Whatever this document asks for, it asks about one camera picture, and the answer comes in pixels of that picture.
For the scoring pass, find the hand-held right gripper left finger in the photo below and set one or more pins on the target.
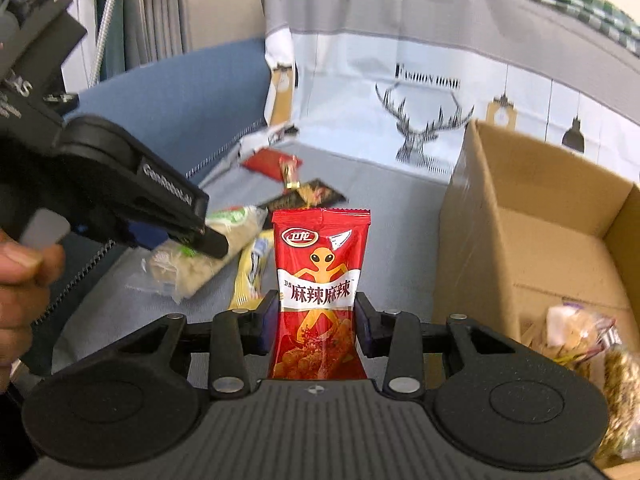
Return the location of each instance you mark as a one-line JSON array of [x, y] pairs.
[[262, 327]]

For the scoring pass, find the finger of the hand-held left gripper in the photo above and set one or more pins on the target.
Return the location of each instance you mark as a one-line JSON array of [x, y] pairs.
[[170, 195]]

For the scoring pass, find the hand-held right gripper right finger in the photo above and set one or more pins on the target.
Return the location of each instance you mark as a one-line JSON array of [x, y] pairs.
[[367, 330]]

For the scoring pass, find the white green cracker packet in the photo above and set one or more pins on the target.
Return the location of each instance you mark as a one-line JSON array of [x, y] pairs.
[[200, 265]]

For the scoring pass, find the red snack packet orange figure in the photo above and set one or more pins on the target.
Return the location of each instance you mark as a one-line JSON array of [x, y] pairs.
[[320, 270]]

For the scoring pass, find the dark red snack packet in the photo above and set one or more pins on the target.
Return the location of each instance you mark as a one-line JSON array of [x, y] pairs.
[[262, 162]]

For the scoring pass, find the small red-tipped candy packet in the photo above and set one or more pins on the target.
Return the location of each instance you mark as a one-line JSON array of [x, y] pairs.
[[290, 172]]

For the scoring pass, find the brown cardboard box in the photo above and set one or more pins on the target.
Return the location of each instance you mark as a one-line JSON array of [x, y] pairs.
[[540, 220]]

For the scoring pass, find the person's left hand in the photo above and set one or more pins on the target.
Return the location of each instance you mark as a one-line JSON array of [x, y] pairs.
[[20, 290]]

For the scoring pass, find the yellow snack packet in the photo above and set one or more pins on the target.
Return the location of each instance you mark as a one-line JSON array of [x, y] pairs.
[[252, 270]]

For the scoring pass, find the black snack packet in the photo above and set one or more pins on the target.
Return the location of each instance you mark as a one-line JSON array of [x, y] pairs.
[[305, 195]]

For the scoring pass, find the grey deer print sofa cover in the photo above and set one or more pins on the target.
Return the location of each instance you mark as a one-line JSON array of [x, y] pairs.
[[375, 195]]

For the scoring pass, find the grey curtain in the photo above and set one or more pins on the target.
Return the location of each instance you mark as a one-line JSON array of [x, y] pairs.
[[160, 10]]

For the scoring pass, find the clear cracker packet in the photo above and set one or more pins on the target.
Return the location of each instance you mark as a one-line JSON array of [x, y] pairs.
[[575, 330]]

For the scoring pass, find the golden nut snack packet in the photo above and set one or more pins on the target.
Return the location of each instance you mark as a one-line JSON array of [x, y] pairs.
[[622, 400]]

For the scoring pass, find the green checkered cloth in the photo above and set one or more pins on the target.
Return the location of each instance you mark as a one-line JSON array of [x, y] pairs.
[[575, 0]]

